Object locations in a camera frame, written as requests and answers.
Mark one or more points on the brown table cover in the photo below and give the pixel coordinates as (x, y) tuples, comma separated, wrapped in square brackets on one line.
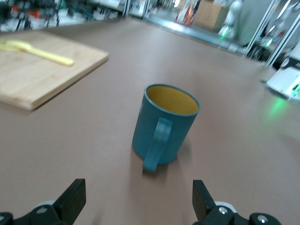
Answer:
[(93, 152)]

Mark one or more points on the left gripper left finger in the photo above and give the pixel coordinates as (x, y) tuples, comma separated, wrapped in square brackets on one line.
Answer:
[(68, 201)]

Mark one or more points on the yellow plastic fork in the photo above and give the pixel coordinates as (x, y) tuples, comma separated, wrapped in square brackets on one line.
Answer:
[(47, 55)]

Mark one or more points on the teal cup yellow inside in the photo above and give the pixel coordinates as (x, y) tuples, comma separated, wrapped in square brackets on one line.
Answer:
[(150, 122)]

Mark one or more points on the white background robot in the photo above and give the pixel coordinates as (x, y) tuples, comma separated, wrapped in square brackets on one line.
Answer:
[(233, 18)]

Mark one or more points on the brown cardboard box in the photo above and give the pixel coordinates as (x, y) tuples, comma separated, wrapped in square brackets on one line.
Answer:
[(208, 12)]

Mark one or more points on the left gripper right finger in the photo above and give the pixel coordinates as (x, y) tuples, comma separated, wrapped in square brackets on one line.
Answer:
[(206, 206)]

